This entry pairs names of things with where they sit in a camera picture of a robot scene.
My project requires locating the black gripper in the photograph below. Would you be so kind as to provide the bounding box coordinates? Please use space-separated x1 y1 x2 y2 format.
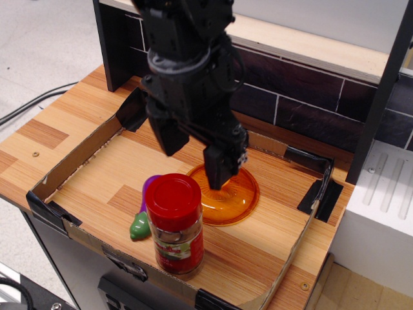
143 48 248 190

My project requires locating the basil bottle with red lid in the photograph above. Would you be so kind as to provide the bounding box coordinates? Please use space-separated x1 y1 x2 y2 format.
146 173 205 280

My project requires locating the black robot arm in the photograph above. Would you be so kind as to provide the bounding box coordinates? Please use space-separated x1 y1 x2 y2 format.
134 1 248 190

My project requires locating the cardboard fence with black tape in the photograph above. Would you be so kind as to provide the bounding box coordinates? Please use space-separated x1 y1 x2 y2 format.
25 86 344 310

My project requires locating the purple toy eggplant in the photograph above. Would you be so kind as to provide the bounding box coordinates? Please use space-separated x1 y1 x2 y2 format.
129 174 161 241

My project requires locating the white ridged side unit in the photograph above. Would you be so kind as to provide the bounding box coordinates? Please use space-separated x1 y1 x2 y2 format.
331 141 412 296

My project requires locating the black floor cable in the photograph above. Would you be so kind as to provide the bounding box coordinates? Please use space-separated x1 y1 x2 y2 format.
0 81 79 126

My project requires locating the black braided cable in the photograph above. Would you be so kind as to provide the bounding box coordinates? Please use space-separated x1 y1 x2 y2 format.
0 277 39 307

